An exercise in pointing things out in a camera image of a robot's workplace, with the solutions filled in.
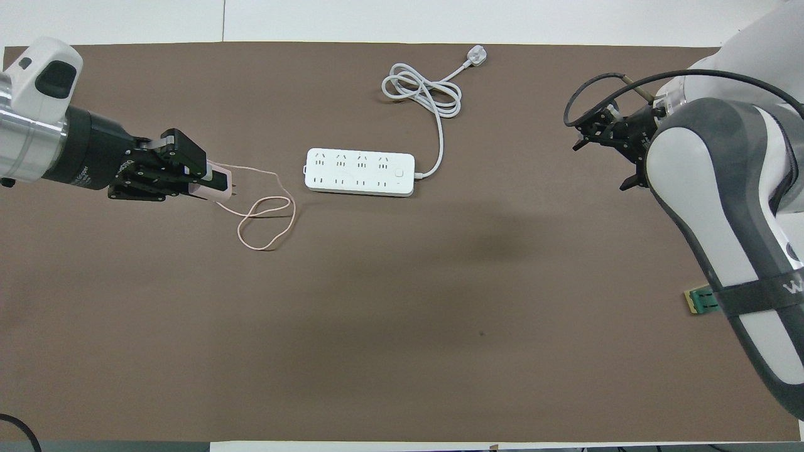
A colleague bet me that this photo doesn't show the pink charging cable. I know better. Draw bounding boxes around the pink charging cable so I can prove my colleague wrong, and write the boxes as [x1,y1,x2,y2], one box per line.
[217,164,297,250]

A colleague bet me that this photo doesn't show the brown table mat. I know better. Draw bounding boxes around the brown table mat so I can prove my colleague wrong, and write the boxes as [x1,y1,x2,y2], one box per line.
[0,41,800,443]

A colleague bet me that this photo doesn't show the white power strip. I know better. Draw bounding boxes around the white power strip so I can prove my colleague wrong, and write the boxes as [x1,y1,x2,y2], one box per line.
[305,148,416,198]

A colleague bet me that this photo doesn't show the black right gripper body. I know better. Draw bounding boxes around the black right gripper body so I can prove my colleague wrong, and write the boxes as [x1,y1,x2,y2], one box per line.
[619,104,660,164]

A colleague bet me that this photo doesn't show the pink charger adapter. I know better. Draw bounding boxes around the pink charger adapter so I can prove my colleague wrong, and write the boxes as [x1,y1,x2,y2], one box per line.
[188,161,240,203]

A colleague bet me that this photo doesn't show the white power cord with plug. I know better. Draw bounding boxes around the white power cord with plug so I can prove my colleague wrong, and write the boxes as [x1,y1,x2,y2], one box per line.
[381,45,489,180]

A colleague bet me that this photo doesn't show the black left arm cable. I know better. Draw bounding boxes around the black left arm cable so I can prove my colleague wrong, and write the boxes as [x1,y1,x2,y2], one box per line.
[0,413,41,452]

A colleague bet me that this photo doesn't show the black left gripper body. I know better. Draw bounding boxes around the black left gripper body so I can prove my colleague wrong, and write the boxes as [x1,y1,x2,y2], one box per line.
[47,107,164,189]

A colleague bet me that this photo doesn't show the green knife switch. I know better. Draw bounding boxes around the green knife switch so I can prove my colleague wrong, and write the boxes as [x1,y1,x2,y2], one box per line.
[685,286,720,315]

